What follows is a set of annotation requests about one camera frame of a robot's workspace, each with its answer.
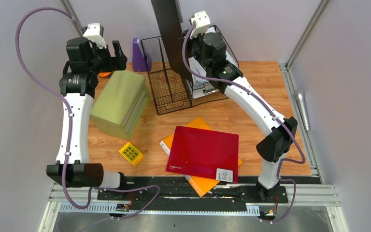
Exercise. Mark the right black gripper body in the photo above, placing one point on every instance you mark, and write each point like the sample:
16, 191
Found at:
193, 47

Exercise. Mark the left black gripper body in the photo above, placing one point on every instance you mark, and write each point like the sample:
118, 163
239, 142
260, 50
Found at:
102, 61

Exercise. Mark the green drawer cabinet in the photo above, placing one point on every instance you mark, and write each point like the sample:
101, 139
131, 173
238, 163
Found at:
120, 104

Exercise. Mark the papers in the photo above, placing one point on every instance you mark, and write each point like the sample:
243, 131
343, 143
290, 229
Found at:
197, 68

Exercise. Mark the black clip file folder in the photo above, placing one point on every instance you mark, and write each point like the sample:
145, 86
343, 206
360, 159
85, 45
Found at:
169, 19

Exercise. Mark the white clipboard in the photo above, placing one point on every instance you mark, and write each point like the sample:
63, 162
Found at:
199, 90

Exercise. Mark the red folder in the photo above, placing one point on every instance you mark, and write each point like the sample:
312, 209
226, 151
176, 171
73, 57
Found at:
203, 153

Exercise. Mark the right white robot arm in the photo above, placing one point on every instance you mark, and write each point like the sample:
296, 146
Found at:
210, 52

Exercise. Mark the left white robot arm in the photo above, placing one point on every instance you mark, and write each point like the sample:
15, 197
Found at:
87, 59

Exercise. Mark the orange tape roll holder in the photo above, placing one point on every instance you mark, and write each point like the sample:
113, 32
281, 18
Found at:
105, 75

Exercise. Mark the purple tape dispenser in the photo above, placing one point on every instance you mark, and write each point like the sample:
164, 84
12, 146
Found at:
141, 61

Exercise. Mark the yellow grid box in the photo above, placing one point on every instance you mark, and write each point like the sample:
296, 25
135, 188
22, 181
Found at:
131, 153

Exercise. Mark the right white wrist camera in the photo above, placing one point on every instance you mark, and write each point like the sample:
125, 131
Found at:
201, 23

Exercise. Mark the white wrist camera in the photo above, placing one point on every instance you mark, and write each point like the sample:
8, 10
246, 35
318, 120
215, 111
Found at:
94, 32
201, 23

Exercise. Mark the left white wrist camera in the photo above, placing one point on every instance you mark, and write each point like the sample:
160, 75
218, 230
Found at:
94, 32

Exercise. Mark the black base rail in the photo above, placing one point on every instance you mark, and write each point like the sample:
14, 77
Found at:
176, 194

